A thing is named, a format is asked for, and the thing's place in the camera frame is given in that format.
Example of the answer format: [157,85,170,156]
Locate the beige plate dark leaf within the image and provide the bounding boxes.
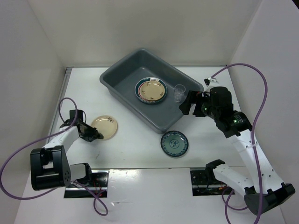
[91,115,118,140]

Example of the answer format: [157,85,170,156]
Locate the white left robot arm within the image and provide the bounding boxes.
[30,121,104,191]

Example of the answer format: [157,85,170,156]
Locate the beige plate small flowers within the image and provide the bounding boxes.
[139,81,165,101]

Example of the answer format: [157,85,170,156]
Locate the white plate green red rim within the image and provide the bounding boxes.
[135,77,168,105]

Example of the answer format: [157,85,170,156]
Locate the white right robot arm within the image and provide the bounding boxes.
[179,86,295,215]

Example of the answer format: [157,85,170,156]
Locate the teal blue floral bowl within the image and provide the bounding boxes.
[160,131,189,157]

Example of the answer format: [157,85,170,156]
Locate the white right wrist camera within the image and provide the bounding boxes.
[204,77,219,88]

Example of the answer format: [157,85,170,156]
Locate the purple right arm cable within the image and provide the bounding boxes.
[211,63,268,224]

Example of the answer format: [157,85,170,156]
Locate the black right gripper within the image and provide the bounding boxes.
[178,89,219,119]

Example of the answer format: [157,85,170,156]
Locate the clear faceted drinking glass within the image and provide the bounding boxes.
[174,84,186,103]

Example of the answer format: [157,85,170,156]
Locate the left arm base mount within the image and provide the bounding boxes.
[64,169,109,199]

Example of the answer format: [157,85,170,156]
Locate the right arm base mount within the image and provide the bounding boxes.
[190,168,228,196]

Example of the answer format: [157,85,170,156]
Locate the grey plastic bin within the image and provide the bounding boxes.
[100,49,204,133]

